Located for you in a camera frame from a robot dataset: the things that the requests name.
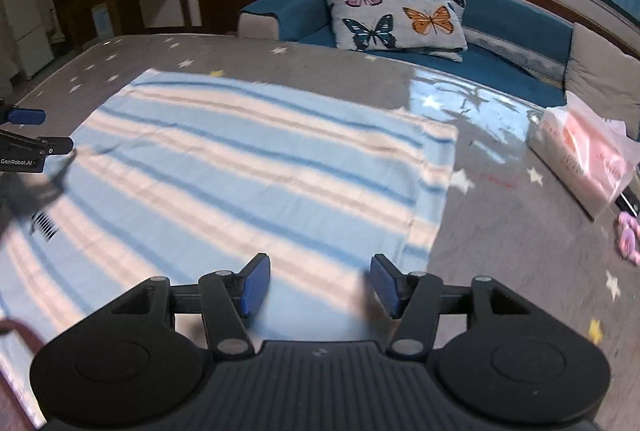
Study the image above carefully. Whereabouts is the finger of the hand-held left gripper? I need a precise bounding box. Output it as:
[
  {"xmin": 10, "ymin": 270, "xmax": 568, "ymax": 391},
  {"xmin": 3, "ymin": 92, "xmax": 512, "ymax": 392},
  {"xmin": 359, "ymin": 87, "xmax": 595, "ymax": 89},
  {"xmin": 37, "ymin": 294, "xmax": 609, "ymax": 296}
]
[
  {"xmin": 0, "ymin": 107, "xmax": 47, "ymax": 126},
  {"xmin": 0, "ymin": 130, "xmax": 75, "ymax": 158}
]

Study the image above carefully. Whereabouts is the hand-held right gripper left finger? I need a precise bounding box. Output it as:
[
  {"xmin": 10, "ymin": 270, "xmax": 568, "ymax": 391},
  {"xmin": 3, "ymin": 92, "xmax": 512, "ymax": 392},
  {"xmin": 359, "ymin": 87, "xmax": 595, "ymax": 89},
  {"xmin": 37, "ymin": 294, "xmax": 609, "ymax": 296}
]
[{"xmin": 107, "ymin": 253, "xmax": 272, "ymax": 359}]

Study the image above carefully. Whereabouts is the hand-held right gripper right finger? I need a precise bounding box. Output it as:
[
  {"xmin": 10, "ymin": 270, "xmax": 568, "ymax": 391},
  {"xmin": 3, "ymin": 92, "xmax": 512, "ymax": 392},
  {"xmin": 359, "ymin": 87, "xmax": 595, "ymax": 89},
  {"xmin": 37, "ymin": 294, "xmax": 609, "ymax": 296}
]
[{"xmin": 370, "ymin": 254, "xmax": 532, "ymax": 358}]

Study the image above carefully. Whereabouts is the blue white striped garment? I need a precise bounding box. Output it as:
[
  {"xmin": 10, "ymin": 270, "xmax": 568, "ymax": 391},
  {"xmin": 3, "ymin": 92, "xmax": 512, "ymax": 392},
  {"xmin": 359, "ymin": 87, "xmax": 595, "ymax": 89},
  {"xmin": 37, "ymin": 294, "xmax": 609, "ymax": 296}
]
[{"xmin": 0, "ymin": 68, "xmax": 461, "ymax": 429}]

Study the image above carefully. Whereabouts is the white refrigerator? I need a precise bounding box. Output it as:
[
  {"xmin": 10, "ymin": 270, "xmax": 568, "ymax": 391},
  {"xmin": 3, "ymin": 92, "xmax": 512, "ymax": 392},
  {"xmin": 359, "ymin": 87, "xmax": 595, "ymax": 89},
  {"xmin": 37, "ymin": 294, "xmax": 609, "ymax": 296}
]
[{"xmin": 0, "ymin": 0, "xmax": 55, "ymax": 79}]

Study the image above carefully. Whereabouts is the pale blue carton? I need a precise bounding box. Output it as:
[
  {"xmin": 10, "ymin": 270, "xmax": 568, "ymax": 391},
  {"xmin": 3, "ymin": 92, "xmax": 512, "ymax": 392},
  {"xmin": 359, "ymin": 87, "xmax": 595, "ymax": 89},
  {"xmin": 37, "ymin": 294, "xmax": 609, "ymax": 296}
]
[{"xmin": 91, "ymin": 2, "xmax": 115, "ymax": 40}]

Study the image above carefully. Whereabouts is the clear plastic sheet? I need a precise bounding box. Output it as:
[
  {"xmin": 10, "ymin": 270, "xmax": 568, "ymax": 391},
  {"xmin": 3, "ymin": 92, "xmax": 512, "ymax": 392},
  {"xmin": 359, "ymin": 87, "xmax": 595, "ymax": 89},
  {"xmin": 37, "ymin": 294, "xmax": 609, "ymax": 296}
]
[{"xmin": 407, "ymin": 66, "xmax": 548, "ymax": 164}]

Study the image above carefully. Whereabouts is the pink plastic bag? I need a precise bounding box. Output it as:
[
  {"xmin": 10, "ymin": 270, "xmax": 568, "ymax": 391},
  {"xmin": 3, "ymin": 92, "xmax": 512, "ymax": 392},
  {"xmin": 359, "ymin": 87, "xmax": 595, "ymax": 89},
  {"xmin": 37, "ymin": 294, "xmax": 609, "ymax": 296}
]
[{"xmin": 527, "ymin": 91, "xmax": 640, "ymax": 222}]

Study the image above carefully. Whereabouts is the pink soft toy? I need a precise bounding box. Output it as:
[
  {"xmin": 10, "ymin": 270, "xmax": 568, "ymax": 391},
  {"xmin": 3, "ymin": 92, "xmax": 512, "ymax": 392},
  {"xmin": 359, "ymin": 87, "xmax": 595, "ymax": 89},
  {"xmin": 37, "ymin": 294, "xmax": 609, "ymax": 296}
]
[{"xmin": 615, "ymin": 213, "xmax": 640, "ymax": 267}]

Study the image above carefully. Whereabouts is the blue sofa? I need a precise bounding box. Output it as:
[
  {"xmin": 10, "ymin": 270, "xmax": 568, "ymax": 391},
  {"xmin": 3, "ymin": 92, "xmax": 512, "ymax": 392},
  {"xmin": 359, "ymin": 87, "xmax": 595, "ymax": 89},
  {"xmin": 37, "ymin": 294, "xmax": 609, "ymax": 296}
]
[{"xmin": 237, "ymin": 0, "xmax": 576, "ymax": 109}]

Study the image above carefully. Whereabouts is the grey cushion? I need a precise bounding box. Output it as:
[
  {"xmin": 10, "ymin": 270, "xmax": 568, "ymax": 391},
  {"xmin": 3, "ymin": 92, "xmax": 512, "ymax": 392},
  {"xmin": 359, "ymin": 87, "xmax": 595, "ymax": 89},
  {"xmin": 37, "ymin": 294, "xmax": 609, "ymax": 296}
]
[{"xmin": 564, "ymin": 22, "xmax": 640, "ymax": 139}]

